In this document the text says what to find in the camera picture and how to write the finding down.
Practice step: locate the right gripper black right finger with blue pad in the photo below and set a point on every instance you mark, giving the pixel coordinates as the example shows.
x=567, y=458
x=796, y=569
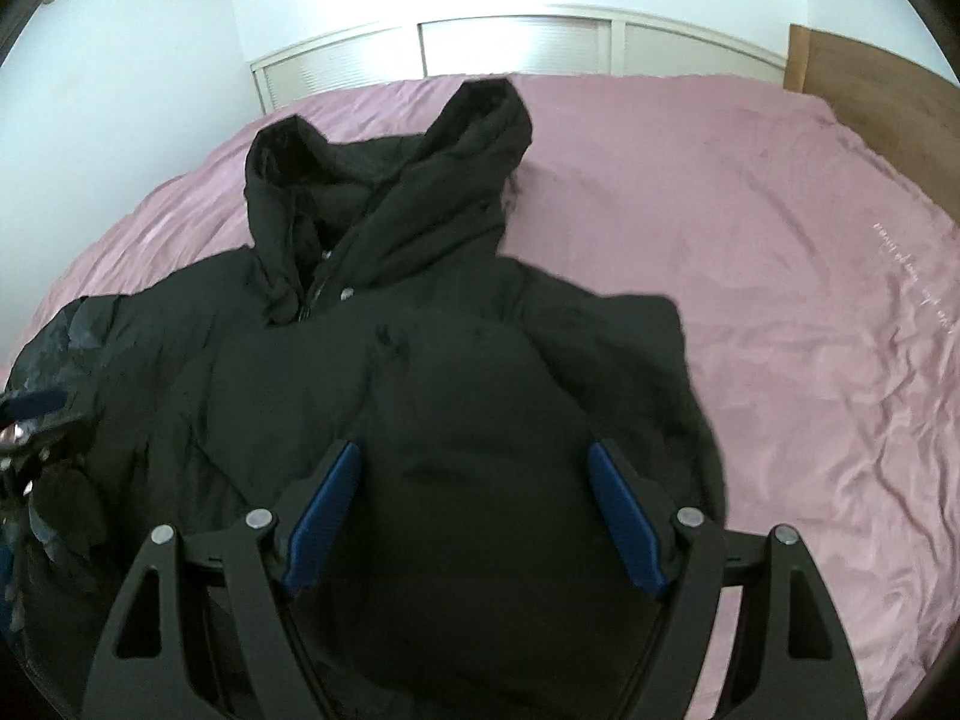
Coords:
x=789, y=656

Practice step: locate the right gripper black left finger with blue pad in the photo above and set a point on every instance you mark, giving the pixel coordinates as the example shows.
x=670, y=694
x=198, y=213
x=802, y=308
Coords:
x=267, y=559

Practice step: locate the black hooded puffer jacket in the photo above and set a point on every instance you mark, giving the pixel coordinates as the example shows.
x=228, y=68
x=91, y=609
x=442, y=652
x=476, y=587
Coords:
x=474, y=576

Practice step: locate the pink bed sheet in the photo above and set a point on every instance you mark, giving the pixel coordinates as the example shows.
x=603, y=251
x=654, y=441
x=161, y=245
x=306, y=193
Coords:
x=818, y=295

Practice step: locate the wooden headboard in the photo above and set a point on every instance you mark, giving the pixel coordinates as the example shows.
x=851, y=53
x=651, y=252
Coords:
x=903, y=111

